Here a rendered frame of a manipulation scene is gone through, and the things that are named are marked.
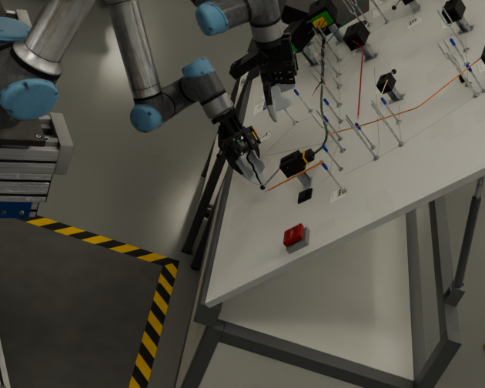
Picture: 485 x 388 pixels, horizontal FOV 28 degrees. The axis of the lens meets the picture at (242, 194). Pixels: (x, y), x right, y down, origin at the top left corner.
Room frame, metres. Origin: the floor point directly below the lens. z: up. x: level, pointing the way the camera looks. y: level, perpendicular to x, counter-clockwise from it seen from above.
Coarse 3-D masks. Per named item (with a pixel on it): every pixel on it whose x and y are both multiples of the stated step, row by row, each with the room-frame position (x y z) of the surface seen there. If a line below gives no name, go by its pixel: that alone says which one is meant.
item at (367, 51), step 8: (360, 24) 2.66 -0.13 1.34; (352, 32) 2.62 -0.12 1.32; (360, 32) 2.63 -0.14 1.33; (368, 32) 2.67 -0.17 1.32; (344, 40) 2.62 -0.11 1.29; (352, 40) 2.65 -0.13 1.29; (360, 40) 2.61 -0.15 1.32; (352, 48) 2.62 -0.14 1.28; (360, 48) 2.64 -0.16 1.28; (368, 48) 2.65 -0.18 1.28; (368, 56) 2.66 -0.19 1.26; (376, 56) 2.64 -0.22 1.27
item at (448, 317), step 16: (432, 208) 2.45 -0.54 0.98; (432, 224) 2.38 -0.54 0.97; (432, 240) 2.31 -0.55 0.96; (448, 240) 2.29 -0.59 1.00; (448, 256) 2.21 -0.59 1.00; (448, 272) 2.14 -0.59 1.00; (448, 288) 2.04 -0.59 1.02; (448, 304) 2.01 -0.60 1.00; (448, 320) 1.94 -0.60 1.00; (448, 336) 1.88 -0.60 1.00; (448, 352) 1.87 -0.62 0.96; (432, 368) 1.87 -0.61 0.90; (416, 384) 1.88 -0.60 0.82; (432, 384) 1.87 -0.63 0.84
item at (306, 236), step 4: (304, 228) 1.90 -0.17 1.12; (304, 232) 1.88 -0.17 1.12; (308, 232) 1.89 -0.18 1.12; (304, 236) 1.87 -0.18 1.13; (308, 236) 1.88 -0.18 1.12; (300, 240) 1.86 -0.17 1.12; (304, 240) 1.85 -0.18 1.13; (308, 240) 1.86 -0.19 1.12; (292, 244) 1.86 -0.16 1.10; (296, 244) 1.85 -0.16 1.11; (300, 244) 1.85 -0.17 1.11; (304, 244) 1.85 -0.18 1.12; (308, 244) 1.85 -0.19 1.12; (288, 248) 1.85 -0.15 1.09; (292, 248) 1.85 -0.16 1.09; (296, 248) 1.85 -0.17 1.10; (300, 248) 1.85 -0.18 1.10; (288, 252) 1.85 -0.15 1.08; (292, 252) 1.85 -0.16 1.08
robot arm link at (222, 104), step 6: (222, 96) 2.15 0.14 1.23; (228, 96) 2.17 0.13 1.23; (210, 102) 2.14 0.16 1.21; (216, 102) 2.14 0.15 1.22; (222, 102) 2.14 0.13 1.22; (228, 102) 2.15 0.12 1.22; (204, 108) 2.14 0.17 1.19; (210, 108) 2.13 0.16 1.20; (216, 108) 2.13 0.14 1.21; (222, 108) 2.14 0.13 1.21; (228, 108) 2.14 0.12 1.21; (210, 114) 2.13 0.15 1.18; (216, 114) 2.13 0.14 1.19
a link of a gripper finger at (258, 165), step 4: (248, 152) 2.16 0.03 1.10; (252, 152) 2.14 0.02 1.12; (248, 156) 2.14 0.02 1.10; (252, 156) 2.14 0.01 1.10; (256, 156) 2.13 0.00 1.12; (248, 160) 2.14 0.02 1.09; (252, 160) 2.14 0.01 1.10; (256, 160) 2.13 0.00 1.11; (260, 160) 2.12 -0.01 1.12; (252, 164) 2.14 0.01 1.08; (256, 164) 2.13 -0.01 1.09; (260, 164) 2.12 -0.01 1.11; (264, 164) 2.11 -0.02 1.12; (256, 168) 2.13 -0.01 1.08; (260, 168) 2.12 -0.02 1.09; (264, 168) 2.11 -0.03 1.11; (256, 172) 2.13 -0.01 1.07; (260, 172) 2.13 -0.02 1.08; (256, 176) 2.13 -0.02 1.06; (260, 176) 2.12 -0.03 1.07; (260, 180) 2.12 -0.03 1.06
